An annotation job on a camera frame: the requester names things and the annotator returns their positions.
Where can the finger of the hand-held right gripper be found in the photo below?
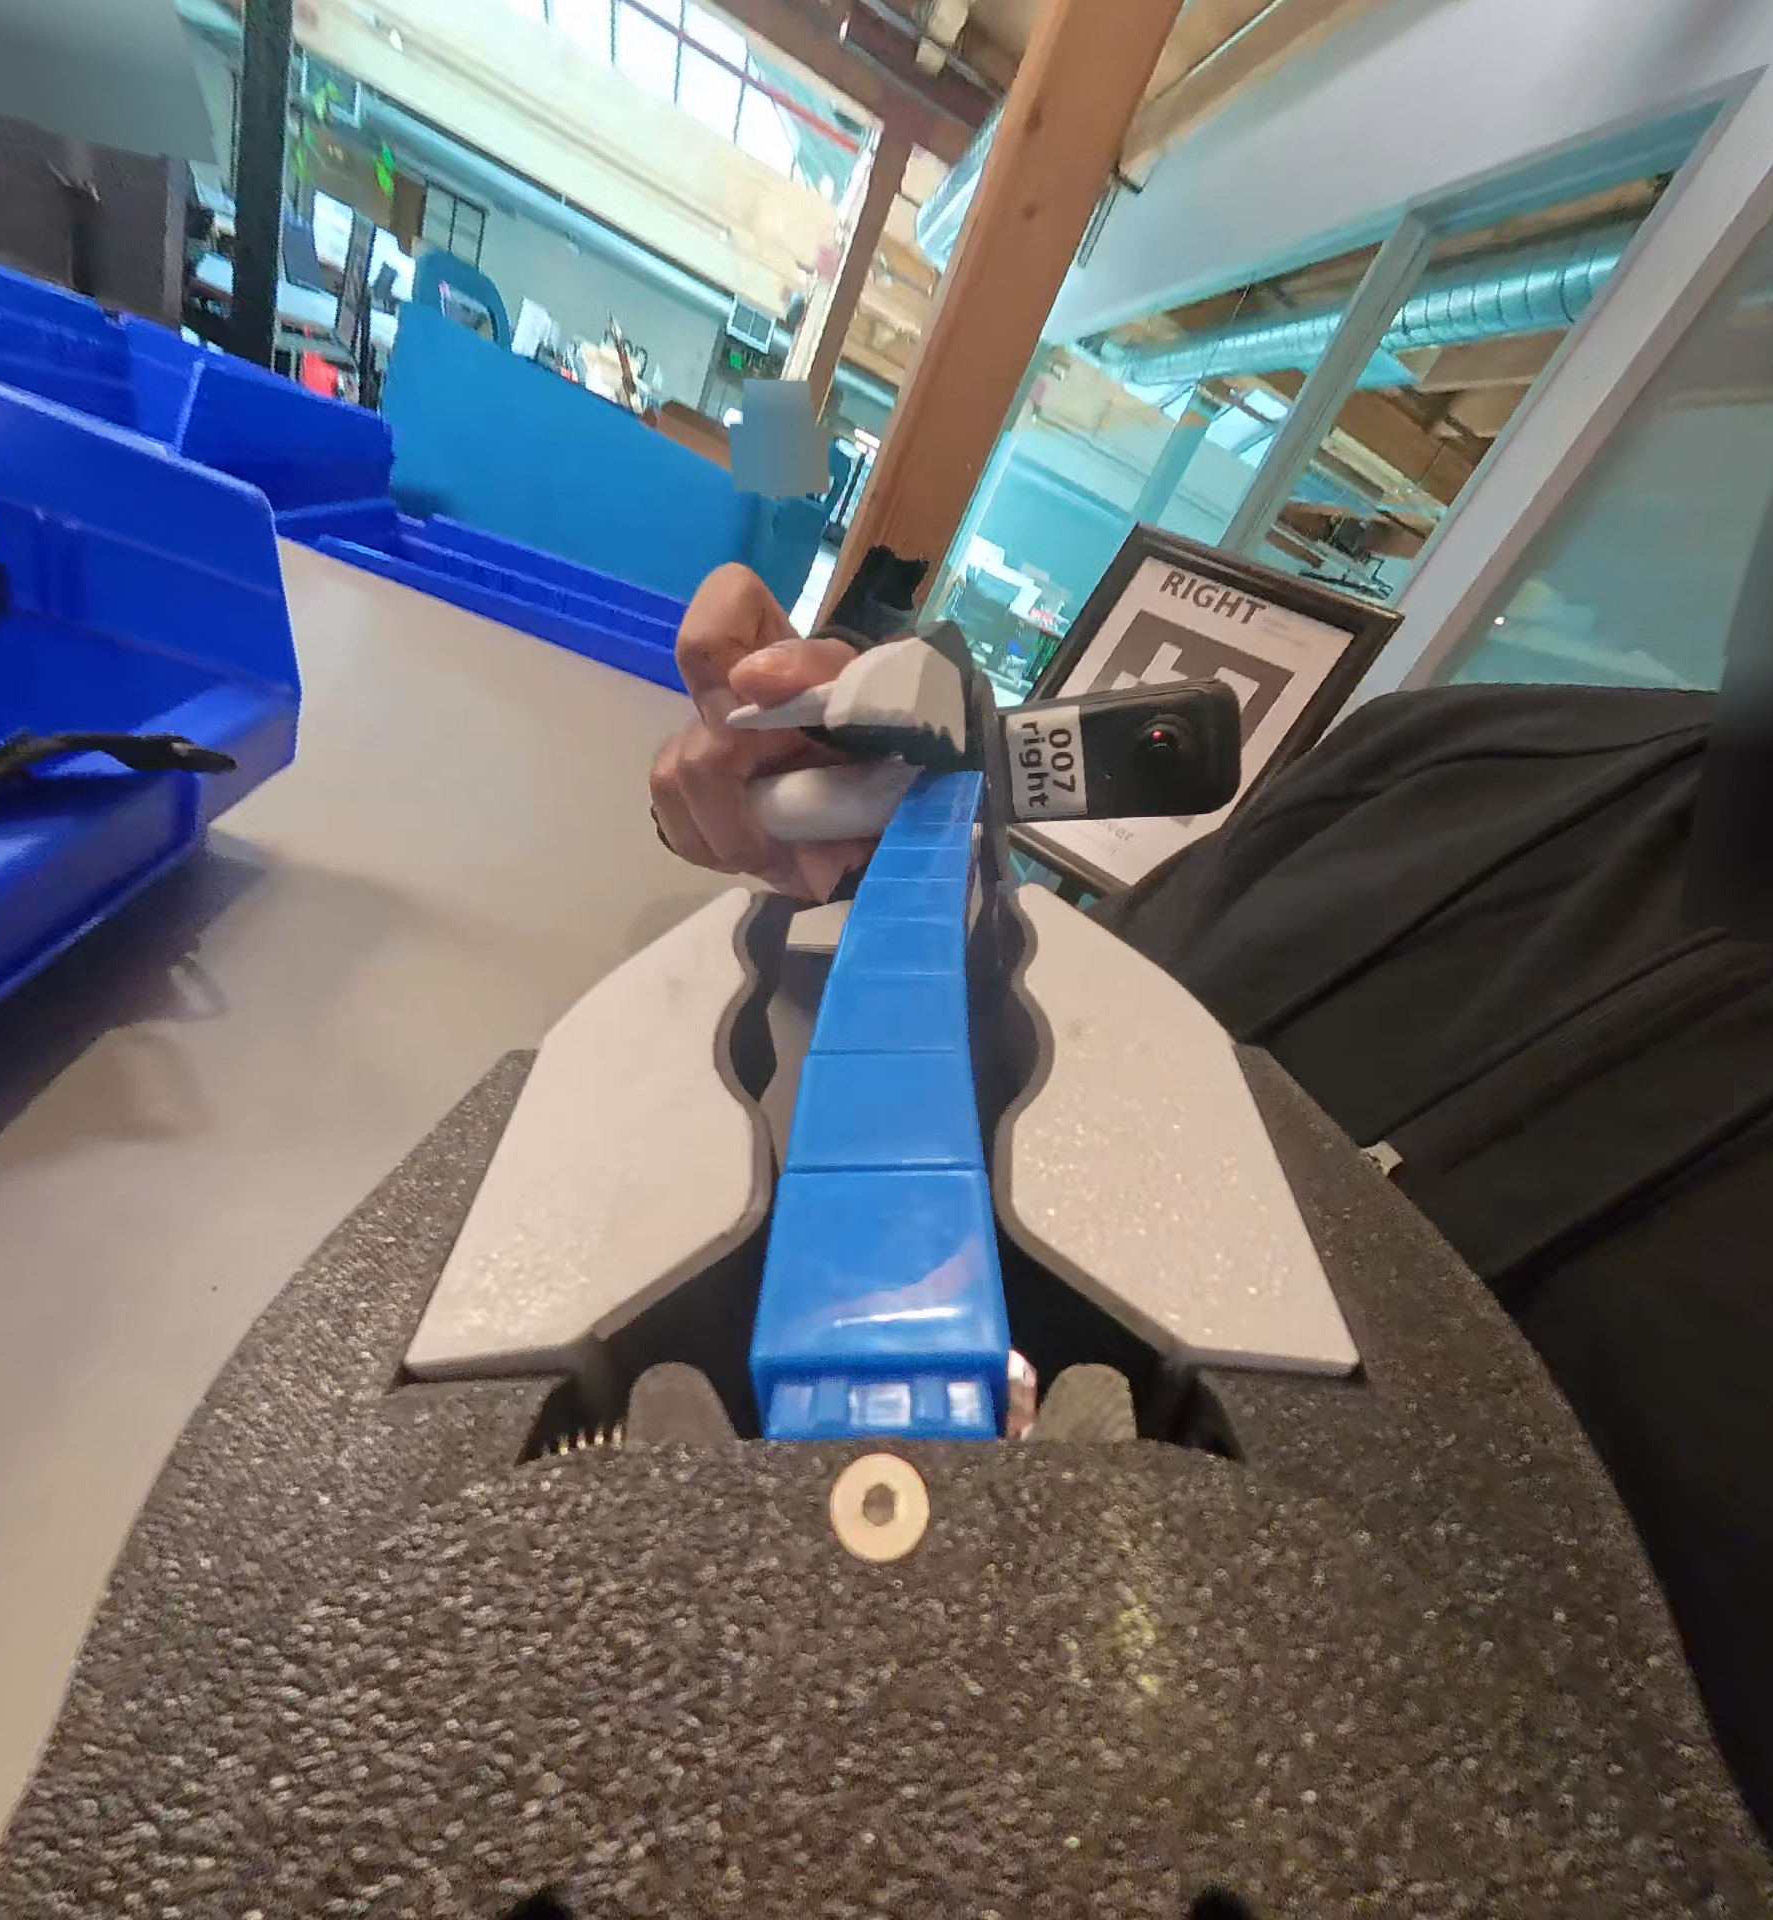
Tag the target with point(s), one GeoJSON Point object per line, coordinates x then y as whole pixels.
{"type": "Point", "coordinates": [996, 855]}
{"type": "Point", "coordinates": [901, 690]}

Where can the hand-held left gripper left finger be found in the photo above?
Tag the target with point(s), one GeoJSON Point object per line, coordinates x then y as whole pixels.
{"type": "Point", "coordinates": [602, 1171]}

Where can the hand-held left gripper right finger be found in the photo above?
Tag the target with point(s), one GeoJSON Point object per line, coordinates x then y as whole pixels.
{"type": "Point", "coordinates": [1158, 1187]}

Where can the blue weekly pill organizer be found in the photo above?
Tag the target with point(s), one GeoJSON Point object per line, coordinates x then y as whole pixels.
{"type": "Point", "coordinates": [889, 1229]}

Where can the person's right hand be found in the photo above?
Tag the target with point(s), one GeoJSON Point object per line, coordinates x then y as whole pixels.
{"type": "Point", "coordinates": [705, 780]}

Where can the shallow blue plastic bin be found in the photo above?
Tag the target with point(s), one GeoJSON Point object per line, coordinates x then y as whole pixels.
{"type": "Point", "coordinates": [524, 578]}

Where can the blue partition panel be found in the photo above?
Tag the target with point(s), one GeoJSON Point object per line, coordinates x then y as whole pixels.
{"type": "Point", "coordinates": [555, 437]}

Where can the large blue plastic bin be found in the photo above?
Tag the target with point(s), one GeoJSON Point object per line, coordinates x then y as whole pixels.
{"type": "Point", "coordinates": [123, 600]}
{"type": "Point", "coordinates": [227, 406]}

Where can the black metal column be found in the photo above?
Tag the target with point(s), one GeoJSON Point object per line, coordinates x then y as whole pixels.
{"type": "Point", "coordinates": [266, 180]}

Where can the wooden post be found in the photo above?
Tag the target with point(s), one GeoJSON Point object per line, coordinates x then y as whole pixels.
{"type": "Point", "coordinates": [1006, 298]}

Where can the silver air duct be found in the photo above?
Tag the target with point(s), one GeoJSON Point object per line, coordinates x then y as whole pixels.
{"type": "Point", "coordinates": [1503, 294]}

